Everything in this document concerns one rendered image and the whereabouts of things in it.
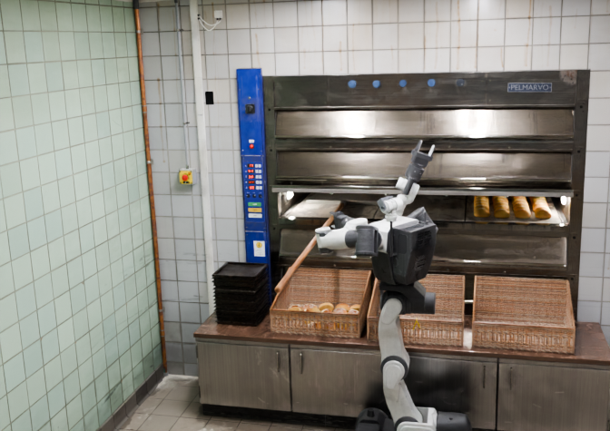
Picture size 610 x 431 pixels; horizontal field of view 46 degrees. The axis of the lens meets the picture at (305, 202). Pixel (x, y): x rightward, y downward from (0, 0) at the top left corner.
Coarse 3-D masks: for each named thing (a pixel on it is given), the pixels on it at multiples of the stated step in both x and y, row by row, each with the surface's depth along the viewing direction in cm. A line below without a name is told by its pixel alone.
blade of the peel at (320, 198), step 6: (318, 192) 543; (312, 198) 526; (318, 198) 525; (324, 198) 524; (330, 198) 524; (336, 198) 523; (342, 198) 522; (348, 198) 522; (354, 198) 521; (360, 198) 520; (366, 198) 520; (372, 198) 519; (378, 198) 519; (348, 204) 503; (354, 204) 502; (360, 204) 501; (366, 204) 500; (372, 204) 499; (378, 204) 499
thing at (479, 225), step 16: (304, 224) 467; (320, 224) 465; (448, 224) 446; (464, 224) 444; (480, 224) 441; (496, 224) 439; (512, 224) 437; (528, 224) 436; (544, 224) 435; (560, 224) 434
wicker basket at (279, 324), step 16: (304, 272) 473; (320, 272) 470; (336, 272) 468; (352, 272) 466; (368, 272) 463; (288, 288) 471; (304, 288) 473; (320, 288) 470; (336, 288) 468; (352, 288) 465; (368, 288) 452; (272, 304) 439; (288, 304) 473; (336, 304) 467; (352, 304) 465; (368, 304) 454; (272, 320) 439; (288, 320) 434; (304, 320) 431; (320, 320) 428; (336, 320) 426; (352, 320) 424; (336, 336) 428; (352, 336) 426
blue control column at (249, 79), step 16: (240, 80) 453; (256, 80) 450; (240, 96) 455; (256, 96) 453; (240, 112) 457; (256, 112) 455; (256, 128) 457; (256, 144) 460; (256, 160) 462; (256, 224) 472; (256, 240) 474; (256, 256) 477
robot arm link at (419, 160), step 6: (414, 156) 386; (420, 156) 384; (426, 156) 385; (414, 162) 385; (420, 162) 386; (426, 162) 386; (408, 168) 387; (414, 168) 385; (420, 168) 386; (414, 174) 386; (420, 174) 387
